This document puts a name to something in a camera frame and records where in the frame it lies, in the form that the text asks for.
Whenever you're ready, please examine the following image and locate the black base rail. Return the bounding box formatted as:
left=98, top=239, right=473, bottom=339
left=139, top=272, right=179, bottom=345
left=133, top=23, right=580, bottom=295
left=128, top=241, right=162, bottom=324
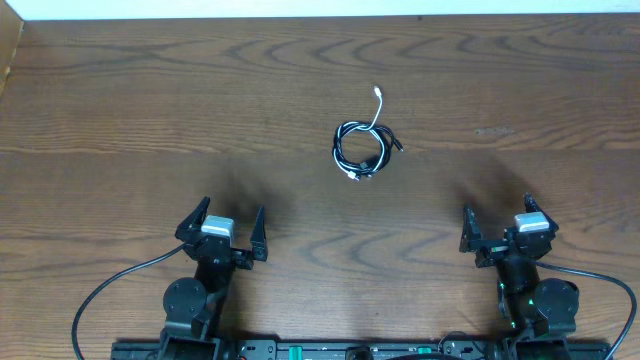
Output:
left=110, top=339, right=614, bottom=360

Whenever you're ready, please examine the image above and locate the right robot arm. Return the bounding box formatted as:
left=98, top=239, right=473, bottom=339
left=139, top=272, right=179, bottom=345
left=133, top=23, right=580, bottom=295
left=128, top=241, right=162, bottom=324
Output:
left=459, top=194, right=579, bottom=359

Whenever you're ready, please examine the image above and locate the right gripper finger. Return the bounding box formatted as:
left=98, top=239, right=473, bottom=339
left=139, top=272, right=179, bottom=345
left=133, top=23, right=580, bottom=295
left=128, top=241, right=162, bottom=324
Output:
left=523, top=193, right=559, bottom=231
left=459, top=204, right=483, bottom=253

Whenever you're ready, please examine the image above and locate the white usb cable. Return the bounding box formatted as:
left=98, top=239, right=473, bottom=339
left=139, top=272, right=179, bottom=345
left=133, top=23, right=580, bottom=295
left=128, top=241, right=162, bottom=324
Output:
left=334, top=85, right=387, bottom=182

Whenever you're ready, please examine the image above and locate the black usb cable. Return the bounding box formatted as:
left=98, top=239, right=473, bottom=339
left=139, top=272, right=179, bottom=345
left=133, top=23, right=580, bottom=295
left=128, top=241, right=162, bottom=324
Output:
left=331, top=121, right=405, bottom=181

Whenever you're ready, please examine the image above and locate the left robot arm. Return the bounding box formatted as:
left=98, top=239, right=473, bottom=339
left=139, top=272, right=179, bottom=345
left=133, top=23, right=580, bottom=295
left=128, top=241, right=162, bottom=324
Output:
left=158, top=197, right=268, bottom=360

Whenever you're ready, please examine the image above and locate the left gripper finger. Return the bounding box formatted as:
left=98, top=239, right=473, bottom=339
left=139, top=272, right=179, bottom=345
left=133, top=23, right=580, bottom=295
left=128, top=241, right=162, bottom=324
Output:
left=175, top=196, right=210, bottom=243
left=250, top=206, right=268, bottom=262

